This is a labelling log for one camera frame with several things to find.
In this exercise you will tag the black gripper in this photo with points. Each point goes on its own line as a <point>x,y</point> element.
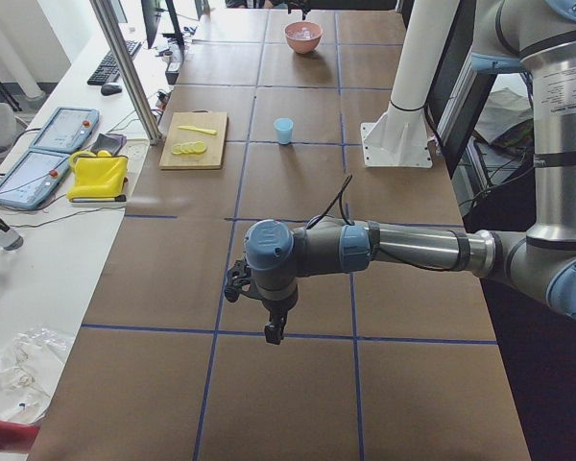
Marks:
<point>276,309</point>
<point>298,6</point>

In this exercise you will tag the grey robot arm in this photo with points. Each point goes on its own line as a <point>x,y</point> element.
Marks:
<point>509,36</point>

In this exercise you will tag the light blue plastic cup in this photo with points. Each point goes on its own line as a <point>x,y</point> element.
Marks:
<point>284,130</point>

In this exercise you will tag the pink bowl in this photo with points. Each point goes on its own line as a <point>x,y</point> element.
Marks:
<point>303,37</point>

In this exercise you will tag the black monitor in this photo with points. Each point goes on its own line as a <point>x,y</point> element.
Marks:
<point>152,11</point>

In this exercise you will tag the yellow plastic knife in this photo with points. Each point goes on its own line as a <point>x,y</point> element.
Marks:
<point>197,129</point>

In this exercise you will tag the lemon slice four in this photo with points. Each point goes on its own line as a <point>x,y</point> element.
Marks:
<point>198,147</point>

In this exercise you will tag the wooden cutting board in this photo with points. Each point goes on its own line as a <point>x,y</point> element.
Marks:
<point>212,158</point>

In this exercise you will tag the lemon slice three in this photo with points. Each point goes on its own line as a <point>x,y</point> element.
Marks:
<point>189,143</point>

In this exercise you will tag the lemon slice two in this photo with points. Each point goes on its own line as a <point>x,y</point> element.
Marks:
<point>185,148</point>

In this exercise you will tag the black keyboard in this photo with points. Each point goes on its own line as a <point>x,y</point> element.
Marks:
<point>107,70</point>

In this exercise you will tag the black computer mouse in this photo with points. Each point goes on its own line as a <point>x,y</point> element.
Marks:
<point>109,89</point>

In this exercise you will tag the yellow cloth bag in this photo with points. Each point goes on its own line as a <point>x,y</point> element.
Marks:
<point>98,177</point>

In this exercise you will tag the clear plastic wrap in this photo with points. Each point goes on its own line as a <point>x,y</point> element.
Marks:
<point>30,368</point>

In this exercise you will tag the upper teach pendant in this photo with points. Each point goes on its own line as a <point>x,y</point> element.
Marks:
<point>66,130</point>

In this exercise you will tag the teach pendant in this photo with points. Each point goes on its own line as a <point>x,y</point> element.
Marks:
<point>33,178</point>
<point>66,130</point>

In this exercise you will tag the lower teach pendant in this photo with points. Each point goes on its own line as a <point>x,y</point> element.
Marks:
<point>33,178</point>

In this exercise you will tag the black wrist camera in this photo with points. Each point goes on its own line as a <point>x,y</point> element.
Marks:
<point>239,282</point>

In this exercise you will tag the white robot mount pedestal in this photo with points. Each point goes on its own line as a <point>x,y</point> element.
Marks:
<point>399,136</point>

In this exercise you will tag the aluminium frame post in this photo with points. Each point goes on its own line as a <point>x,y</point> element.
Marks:
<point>109,25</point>

